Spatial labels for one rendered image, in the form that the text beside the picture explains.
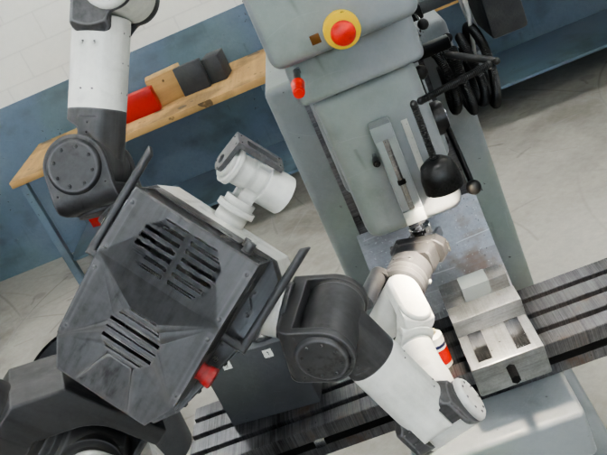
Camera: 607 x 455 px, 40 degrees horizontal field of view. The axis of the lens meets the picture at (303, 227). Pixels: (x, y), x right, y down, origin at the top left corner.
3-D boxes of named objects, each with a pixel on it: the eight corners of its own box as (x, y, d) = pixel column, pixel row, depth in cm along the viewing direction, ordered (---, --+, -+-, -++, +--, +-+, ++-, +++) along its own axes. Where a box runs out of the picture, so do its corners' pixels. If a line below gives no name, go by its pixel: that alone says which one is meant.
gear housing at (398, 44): (429, 58, 145) (410, 4, 141) (301, 111, 148) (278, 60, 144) (401, 20, 176) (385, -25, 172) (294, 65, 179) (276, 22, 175)
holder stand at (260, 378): (321, 402, 186) (286, 333, 178) (233, 426, 192) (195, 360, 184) (324, 369, 197) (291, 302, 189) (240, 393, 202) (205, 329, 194)
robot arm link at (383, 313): (434, 275, 159) (420, 311, 151) (413, 311, 166) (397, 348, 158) (382, 248, 161) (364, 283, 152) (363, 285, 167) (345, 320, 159)
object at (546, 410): (602, 454, 168) (587, 410, 164) (439, 508, 173) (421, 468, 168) (530, 324, 214) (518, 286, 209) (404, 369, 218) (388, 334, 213)
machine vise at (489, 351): (553, 372, 165) (537, 329, 161) (481, 397, 167) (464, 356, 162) (506, 286, 197) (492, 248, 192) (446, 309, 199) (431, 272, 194)
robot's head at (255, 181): (271, 230, 130) (301, 182, 129) (217, 200, 125) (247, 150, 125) (259, 218, 136) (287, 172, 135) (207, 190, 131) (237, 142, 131)
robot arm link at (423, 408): (495, 441, 130) (405, 351, 123) (431, 483, 134) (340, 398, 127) (483, 396, 141) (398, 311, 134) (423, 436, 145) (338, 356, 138)
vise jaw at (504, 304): (526, 313, 173) (520, 298, 171) (458, 338, 175) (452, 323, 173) (518, 299, 178) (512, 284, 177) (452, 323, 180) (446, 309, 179)
